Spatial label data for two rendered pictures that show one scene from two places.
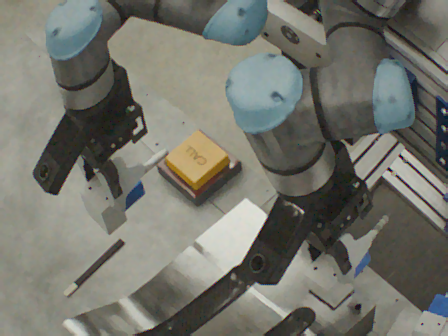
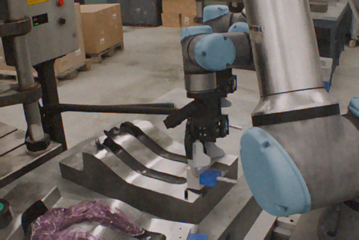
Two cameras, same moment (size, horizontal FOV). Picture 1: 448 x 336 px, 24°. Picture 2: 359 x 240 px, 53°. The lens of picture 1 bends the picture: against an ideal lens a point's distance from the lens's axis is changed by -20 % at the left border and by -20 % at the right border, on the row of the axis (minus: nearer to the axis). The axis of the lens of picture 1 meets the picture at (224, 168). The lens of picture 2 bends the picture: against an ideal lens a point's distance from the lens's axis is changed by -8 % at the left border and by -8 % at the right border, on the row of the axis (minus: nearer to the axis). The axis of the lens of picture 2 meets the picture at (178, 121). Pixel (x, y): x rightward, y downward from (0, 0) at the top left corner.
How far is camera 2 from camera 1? 1.17 m
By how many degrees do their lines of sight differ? 57
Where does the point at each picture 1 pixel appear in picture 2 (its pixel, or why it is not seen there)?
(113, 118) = (218, 78)
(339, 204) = (201, 119)
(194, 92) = not seen: outside the picture
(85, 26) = (209, 9)
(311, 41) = not seen: hidden behind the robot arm
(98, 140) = not seen: hidden behind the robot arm
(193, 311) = (178, 157)
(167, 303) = (179, 151)
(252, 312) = (181, 169)
